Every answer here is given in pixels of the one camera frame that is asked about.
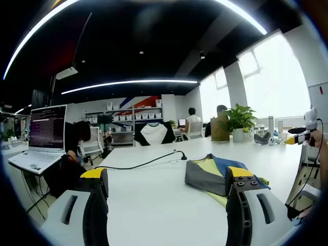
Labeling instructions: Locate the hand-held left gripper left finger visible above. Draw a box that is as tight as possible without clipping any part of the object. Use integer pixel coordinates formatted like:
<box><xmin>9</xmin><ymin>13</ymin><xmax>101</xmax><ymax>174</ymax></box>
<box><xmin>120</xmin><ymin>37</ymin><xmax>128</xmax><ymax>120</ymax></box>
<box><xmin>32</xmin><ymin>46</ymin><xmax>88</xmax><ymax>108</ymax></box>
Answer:
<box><xmin>40</xmin><ymin>168</ymin><xmax>110</xmax><ymax>246</ymax></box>

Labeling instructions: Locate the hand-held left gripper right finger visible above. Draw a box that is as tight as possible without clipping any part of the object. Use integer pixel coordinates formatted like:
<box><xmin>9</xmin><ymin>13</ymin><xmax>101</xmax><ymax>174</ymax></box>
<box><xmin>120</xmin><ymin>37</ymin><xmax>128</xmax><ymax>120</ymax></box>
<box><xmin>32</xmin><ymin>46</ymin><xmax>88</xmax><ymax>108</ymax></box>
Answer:
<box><xmin>224</xmin><ymin>166</ymin><xmax>295</xmax><ymax>246</ymax></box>

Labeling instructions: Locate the person's right hand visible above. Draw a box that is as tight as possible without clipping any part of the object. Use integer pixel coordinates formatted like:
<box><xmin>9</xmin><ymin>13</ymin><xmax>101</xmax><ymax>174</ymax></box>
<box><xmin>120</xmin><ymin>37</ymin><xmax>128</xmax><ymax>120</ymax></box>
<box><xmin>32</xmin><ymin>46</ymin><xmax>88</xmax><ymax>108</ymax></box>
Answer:
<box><xmin>311</xmin><ymin>129</ymin><xmax>325</xmax><ymax>155</ymax></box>

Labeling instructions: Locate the white office chair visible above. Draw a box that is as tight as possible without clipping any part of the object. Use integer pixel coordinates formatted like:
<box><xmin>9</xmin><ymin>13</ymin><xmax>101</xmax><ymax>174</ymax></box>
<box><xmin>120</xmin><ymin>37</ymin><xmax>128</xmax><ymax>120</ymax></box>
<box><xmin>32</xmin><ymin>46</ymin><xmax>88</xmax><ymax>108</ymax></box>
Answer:
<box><xmin>188</xmin><ymin>121</ymin><xmax>205</xmax><ymax>140</ymax></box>
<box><xmin>285</xmin><ymin>143</ymin><xmax>321</xmax><ymax>221</ymax></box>
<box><xmin>78</xmin><ymin>126</ymin><xmax>105</xmax><ymax>165</ymax></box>

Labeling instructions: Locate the bright window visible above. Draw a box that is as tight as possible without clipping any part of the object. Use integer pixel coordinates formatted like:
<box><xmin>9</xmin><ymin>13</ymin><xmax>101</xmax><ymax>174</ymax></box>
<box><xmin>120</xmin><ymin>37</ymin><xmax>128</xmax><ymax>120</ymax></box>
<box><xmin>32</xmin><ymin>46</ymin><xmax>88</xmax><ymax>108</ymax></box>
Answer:
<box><xmin>199</xmin><ymin>68</ymin><xmax>231</xmax><ymax>124</ymax></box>
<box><xmin>238</xmin><ymin>33</ymin><xmax>311</xmax><ymax>121</ymax></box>

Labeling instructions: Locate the green potted plant white pot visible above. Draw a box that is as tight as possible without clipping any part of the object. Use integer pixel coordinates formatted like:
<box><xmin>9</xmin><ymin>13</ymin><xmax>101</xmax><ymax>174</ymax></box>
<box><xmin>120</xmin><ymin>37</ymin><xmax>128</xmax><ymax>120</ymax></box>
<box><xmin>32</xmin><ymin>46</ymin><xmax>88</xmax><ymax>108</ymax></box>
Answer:
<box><xmin>220</xmin><ymin>104</ymin><xmax>258</xmax><ymax>143</ymax></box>

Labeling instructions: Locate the brown paper bag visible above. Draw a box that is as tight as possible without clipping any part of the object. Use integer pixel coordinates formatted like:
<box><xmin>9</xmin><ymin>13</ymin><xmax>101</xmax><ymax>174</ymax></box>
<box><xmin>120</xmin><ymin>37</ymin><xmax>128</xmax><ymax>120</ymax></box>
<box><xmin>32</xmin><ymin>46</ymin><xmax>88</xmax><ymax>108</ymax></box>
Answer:
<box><xmin>210</xmin><ymin>116</ymin><xmax>231</xmax><ymax>141</ymax></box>

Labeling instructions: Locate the white laptop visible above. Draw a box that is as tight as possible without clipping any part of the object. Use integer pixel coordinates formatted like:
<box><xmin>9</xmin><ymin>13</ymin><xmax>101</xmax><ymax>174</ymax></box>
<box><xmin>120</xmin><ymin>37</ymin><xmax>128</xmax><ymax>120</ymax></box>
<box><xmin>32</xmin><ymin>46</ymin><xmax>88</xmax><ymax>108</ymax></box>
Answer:
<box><xmin>8</xmin><ymin>104</ymin><xmax>68</xmax><ymax>175</ymax></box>

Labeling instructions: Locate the black monitor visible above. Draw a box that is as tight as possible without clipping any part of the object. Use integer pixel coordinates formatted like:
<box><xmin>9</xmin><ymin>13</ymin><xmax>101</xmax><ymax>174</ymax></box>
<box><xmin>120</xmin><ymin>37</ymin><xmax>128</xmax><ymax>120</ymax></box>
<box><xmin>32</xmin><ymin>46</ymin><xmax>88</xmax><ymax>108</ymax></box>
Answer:
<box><xmin>97</xmin><ymin>113</ymin><xmax>113</xmax><ymax>124</ymax></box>

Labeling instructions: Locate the curved ceiling light strip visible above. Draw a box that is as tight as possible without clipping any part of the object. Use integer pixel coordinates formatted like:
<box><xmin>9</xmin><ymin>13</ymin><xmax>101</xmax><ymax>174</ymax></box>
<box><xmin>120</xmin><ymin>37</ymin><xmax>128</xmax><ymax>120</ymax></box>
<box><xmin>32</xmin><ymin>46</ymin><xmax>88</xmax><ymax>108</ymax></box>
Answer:
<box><xmin>215</xmin><ymin>0</ymin><xmax>269</xmax><ymax>35</ymax></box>
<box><xmin>3</xmin><ymin>0</ymin><xmax>77</xmax><ymax>80</ymax></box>

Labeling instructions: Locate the white and black raglan shirt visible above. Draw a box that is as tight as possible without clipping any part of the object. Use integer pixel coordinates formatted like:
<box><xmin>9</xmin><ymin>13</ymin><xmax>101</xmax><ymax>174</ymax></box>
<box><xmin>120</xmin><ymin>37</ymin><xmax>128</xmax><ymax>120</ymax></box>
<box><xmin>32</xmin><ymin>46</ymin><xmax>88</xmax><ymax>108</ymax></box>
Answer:
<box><xmin>133</xmin><ymin>121</ymin><xmax>176</xmax><ymax>147</ymax></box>

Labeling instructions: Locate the shelf with white bins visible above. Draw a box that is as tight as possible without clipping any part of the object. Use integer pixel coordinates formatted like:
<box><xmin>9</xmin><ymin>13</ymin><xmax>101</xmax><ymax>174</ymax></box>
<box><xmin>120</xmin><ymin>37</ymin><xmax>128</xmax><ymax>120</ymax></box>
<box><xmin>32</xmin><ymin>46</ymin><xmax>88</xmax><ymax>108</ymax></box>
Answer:
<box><xmin>84</xmin><ymin>98</ymin><xmax>164</xmax><ymax>144</ymax></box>

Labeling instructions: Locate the straight ceiling light strip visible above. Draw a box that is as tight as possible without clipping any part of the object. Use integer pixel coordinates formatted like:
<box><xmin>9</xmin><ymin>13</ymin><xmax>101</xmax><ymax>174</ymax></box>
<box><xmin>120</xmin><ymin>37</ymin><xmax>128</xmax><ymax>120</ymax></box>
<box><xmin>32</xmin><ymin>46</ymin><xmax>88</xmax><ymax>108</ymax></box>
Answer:
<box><xmin>61</xmin><ymin>79</ymin><xmax>199</xmax><ymax>95</ymax></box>

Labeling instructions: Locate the white ceiling air conditioner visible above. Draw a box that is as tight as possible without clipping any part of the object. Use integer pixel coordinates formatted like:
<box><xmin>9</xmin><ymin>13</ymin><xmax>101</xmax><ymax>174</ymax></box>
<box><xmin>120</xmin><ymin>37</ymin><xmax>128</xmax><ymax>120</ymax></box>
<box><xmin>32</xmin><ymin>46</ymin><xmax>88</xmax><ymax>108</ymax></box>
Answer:
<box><xmin>55</xmin><ymin>66</ymin><xmax>79</xmax><ymax>80</ymax></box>

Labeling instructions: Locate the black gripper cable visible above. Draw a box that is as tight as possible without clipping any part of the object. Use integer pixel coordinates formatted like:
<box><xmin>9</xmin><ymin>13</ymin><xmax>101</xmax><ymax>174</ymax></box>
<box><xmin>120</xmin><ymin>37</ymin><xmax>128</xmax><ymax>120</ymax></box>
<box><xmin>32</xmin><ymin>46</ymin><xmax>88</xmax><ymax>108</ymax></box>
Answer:
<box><xmin>284</xmin><ymin>117</ymin><xmax>324</xmax><ymax>221</ymax></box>

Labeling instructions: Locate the black power cable with plug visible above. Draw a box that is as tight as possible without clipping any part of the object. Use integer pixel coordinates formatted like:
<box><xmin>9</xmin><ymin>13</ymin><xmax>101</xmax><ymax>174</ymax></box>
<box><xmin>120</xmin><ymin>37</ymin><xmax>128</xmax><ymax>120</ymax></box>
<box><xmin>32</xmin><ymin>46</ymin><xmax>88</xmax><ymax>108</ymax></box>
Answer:
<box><xmin>94</xmin><ymin>150</ymin><xmax>188</xmax><ymax>171</ymax></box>

